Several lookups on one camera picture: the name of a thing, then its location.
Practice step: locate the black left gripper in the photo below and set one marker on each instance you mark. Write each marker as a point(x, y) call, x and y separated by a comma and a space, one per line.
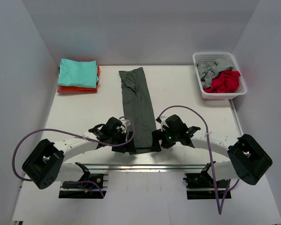
point(129, 147)

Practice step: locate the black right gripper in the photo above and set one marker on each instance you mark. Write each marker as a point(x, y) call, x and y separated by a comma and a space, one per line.
point(157, 136)

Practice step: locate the dark grey t-shirt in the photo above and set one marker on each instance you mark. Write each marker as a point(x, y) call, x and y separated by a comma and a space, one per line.
point(137, 106)

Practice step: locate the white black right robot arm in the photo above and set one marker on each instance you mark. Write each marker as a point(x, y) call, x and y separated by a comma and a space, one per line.
point(247, 160)

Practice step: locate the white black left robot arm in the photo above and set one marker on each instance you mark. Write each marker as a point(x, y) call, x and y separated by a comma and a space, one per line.
point(47, 162)

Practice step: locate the light grey t-shirt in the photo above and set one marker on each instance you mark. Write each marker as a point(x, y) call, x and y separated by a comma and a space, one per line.
point(210, 70)

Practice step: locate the orange folded t-shirt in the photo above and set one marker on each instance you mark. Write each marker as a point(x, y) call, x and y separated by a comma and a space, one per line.
point(78, 77)

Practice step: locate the white plastic laundry basket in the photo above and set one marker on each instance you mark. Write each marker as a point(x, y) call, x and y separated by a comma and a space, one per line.
point(207, 57)

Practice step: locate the teal folded t-shirt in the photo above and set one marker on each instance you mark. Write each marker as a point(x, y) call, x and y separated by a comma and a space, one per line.
point(78, 73)

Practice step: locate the red t-shirt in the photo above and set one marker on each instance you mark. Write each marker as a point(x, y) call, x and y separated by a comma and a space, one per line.
point(226, 82)

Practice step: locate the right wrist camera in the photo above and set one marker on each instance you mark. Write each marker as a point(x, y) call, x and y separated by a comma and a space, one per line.
point(162, 121)

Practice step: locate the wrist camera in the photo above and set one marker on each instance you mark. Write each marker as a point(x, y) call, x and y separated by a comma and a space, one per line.
point(162, 121)
point(126, 122)

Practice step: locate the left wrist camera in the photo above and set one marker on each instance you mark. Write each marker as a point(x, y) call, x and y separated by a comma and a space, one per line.
point(126, 122)

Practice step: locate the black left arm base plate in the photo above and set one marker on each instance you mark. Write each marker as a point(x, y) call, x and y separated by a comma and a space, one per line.
point(93, 186)

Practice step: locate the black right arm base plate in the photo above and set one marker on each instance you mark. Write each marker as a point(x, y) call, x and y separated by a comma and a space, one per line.
point(200, 186)

